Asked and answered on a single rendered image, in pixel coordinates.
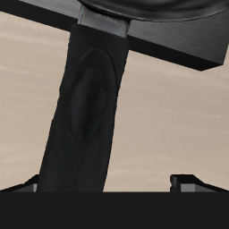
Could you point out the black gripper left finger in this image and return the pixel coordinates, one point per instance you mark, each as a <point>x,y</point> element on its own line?
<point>29,185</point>

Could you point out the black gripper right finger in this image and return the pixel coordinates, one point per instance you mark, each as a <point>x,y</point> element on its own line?
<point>184,184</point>

